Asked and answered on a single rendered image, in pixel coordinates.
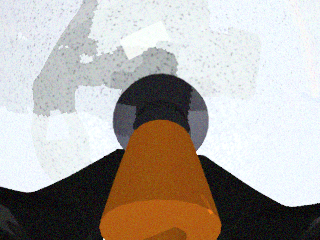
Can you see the orange knob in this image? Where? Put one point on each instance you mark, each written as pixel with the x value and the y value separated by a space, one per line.
pixel 160 191

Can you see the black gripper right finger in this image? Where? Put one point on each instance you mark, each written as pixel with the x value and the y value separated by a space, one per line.
pixel 247 214

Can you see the black stepped pedestal with shaft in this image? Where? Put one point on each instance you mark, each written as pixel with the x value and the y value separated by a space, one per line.
pixel 160 97

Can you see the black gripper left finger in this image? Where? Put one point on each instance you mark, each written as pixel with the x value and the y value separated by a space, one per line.
pixel 70 209

